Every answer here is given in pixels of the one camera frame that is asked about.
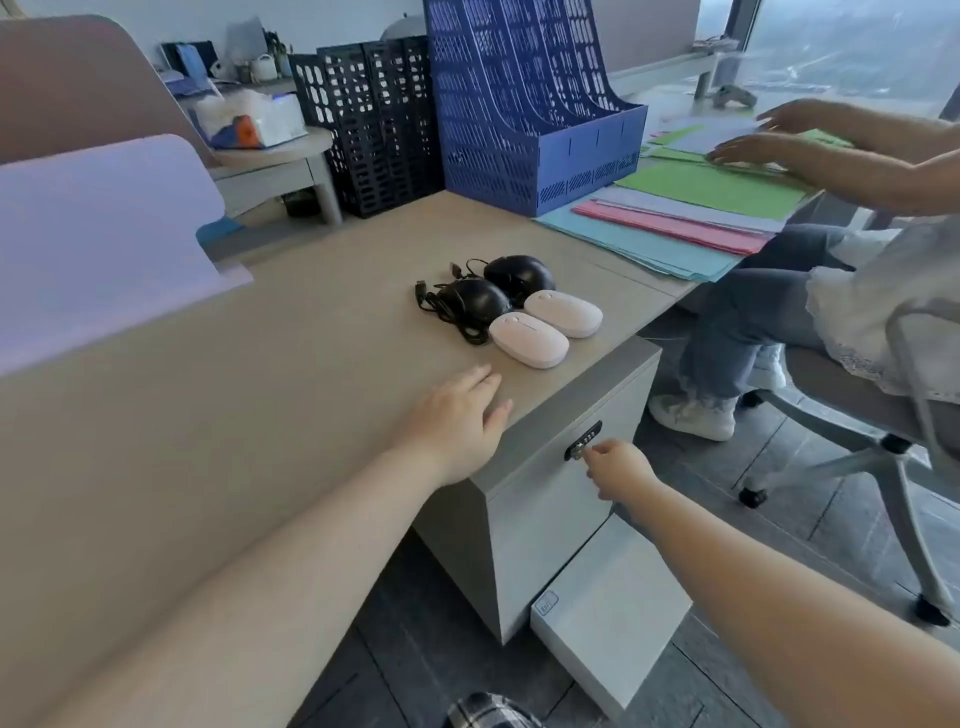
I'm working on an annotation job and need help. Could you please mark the black file rack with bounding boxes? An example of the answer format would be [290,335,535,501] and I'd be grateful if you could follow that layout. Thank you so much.
[288,35,446,219]

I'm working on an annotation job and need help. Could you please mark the black combination lock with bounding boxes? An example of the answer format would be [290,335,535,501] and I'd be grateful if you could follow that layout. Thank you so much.
[564,420,603,463]

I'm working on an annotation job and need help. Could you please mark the plaid clothing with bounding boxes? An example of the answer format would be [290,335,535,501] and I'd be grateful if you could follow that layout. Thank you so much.
[446,691,546,728]

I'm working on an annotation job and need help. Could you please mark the light blue paper sheets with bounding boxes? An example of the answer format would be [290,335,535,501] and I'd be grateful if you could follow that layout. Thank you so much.
[534,204,741,284]

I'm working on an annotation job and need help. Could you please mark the pile of coloured papers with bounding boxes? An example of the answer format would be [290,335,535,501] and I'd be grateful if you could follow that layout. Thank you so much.
[643,112,856,175]

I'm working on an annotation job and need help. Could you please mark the green paper sheet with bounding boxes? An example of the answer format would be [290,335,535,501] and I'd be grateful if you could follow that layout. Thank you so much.
[615,159,813,221]

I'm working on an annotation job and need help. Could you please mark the white drawer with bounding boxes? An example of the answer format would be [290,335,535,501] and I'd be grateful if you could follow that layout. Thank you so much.
[530,513,693,723]

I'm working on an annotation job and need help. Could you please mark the pink paper sheets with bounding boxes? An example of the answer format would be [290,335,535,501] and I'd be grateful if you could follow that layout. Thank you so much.
[573,198,774,256]

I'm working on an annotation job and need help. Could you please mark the person's right forearm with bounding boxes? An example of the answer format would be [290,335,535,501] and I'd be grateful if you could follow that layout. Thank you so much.
[616,476,960,728]

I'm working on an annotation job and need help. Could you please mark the grey office chair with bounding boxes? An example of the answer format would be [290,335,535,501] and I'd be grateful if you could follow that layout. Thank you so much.
[738,300,960,628]

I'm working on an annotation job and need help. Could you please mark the brown desk partition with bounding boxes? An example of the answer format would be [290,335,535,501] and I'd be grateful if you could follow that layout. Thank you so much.
[0,14,219,168]

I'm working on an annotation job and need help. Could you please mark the white computer mouse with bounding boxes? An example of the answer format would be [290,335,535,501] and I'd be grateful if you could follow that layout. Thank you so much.
[488,312,571,370]
[523,289,604,339]

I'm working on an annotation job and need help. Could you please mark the grey drawer cabinet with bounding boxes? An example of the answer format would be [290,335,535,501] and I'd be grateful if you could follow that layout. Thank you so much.
[412,333,663,646]

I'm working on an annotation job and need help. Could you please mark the lilac desk partition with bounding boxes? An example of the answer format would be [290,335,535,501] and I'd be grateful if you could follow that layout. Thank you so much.
[0,134,255,378]

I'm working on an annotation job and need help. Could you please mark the person's left hand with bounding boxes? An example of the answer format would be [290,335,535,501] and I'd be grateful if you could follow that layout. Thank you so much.
[405,363,515,489]

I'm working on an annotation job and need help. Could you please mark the clear tissue pack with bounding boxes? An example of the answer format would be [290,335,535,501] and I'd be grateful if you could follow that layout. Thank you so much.
[194,90,309,150]

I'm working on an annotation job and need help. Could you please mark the round beige side table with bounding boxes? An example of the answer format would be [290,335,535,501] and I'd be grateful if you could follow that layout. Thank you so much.
[208,126,345,227]

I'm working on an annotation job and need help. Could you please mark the lilac paper sheet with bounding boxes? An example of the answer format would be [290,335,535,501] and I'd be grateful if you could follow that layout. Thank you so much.
[592,185,789,234]

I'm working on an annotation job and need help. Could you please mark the person's right hand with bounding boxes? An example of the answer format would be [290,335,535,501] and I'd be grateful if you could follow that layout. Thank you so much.
[584,438,662,504]

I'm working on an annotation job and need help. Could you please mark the black computer mouse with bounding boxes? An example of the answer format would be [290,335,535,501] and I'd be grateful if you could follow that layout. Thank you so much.
[483,255,557,298]
[437,278,514,326]

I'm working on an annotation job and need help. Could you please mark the blue file rack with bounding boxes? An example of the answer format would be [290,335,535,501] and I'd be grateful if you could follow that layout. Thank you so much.
[422,0,648,219]

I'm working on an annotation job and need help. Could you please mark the person's left forearm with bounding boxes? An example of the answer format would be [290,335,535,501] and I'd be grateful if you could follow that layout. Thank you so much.
[41,431,455,728]

